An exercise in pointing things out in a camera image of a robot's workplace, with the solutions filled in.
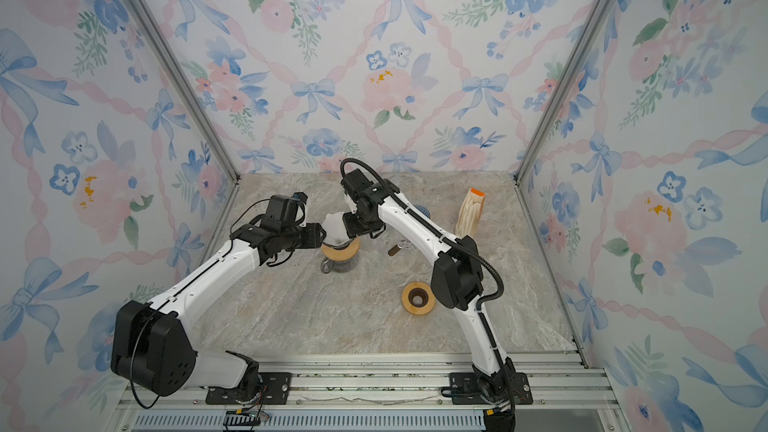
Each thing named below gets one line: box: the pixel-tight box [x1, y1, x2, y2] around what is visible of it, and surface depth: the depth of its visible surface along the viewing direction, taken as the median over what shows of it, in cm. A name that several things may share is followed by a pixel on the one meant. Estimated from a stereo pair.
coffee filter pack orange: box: [455, 188, 486, 238], surface depth 101 cm
